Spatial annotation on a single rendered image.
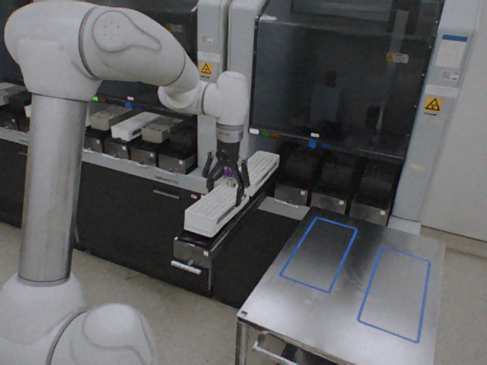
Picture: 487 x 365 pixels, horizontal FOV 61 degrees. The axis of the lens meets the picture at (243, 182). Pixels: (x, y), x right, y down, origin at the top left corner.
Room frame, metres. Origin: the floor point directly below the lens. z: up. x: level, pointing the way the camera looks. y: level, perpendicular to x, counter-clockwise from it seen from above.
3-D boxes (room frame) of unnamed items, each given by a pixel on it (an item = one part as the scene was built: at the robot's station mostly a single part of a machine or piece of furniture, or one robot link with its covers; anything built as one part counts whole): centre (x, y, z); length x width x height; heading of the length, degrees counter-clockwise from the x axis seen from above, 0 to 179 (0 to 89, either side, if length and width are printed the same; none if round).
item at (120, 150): (2.06, 0.48, 0.78); 0.73 x 0.14 x 0.09; 157
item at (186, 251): (1.32, 0.02, 0.78); 0.73 x 0.14 x 0.09; 157
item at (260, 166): (1.49, -0.05, 0.83); 0.30 x 0.10 x 0.06; 157
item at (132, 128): (1.94, 0.53, 0.83); 0.30 x 0.10 x 0.06; 157
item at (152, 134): (1.79, 0.43, 0.85); 0.12 x 0.02 x 0.06; 68
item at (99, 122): (1.91, 0.71, 0.85); 0.12 x 0.02 x 0.06; 68
